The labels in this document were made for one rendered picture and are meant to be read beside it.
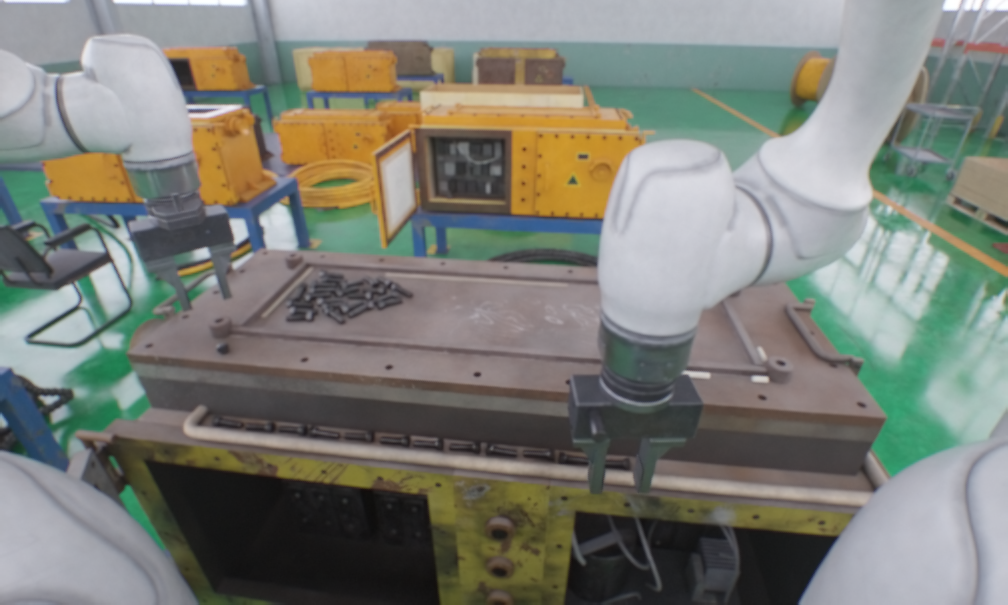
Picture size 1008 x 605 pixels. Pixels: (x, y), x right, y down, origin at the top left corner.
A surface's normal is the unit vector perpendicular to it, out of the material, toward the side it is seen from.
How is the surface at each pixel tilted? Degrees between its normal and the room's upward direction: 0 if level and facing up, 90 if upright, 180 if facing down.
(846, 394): 0
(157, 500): 90
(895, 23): 132
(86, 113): 82
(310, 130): 90
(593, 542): 0
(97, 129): 97
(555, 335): 0
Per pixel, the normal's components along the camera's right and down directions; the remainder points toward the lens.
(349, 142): -0.07, 0.49
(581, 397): 0.00, -0.87
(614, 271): -0.87, 0.26
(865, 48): -0.62, 0.78
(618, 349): -0.73, 0.33
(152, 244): 0.62, 0.39
